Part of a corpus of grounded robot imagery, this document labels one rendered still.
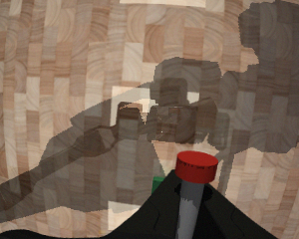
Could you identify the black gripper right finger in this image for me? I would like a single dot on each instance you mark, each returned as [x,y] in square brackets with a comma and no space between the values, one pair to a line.
[217,218]

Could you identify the grey tapered pin with red head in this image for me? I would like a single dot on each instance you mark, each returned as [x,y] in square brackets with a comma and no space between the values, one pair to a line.
[195,169]

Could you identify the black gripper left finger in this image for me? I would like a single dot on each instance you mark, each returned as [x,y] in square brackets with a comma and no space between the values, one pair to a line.
[156,219]

